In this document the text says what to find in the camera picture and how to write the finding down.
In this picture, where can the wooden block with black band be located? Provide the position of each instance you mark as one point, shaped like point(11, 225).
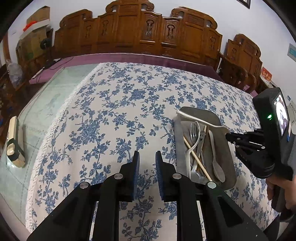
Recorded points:
point(14, 145)

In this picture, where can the red gift box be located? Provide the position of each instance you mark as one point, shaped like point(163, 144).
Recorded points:
point(265, 74)

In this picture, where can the framed peacock flower painting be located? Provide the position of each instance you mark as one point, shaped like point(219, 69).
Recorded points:
point(246, 3)

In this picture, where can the person's right hand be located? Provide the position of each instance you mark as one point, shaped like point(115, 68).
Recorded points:
point(288, 186)

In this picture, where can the long carved wooden sofa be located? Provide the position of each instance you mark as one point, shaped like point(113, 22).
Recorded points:
point(134, 27)

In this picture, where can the dark brown wooden chopstick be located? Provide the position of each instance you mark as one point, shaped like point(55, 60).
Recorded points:
point(201, 141)

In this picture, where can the grey metal rectangular tray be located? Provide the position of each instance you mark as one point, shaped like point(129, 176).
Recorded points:
point(216, 152)

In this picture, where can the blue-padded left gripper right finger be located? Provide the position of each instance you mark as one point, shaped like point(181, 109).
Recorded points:
point(204, 211)

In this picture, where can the stacked cardboard boxes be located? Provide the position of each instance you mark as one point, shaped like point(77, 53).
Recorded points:
point(35, 31)

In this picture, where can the purple sofa cushion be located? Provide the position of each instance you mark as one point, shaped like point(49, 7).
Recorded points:
point(47, 74)

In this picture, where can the white plastic fork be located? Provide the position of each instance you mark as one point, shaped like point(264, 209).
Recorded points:
point(188, 159)

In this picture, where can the carved wooden armchair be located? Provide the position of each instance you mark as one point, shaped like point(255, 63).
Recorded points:
point(243, 52)

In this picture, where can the white electrical panel box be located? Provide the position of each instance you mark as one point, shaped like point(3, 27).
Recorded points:
point(292, 52)

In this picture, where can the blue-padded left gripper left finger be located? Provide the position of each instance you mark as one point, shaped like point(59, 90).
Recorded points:
point(91, 212)

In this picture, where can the metal teaspoon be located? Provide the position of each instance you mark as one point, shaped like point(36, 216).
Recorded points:
point(199, 171)

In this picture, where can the light bamboo chopstick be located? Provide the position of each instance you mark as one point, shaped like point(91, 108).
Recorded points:
point(196, 158)

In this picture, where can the blue floral tablecloth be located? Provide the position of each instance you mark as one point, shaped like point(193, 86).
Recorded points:
point(120, 108)

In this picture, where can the black camera with screen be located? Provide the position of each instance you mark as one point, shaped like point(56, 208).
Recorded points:
point(275, 123)

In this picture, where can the metal fork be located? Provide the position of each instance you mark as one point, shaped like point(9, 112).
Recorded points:
point(195, 137)

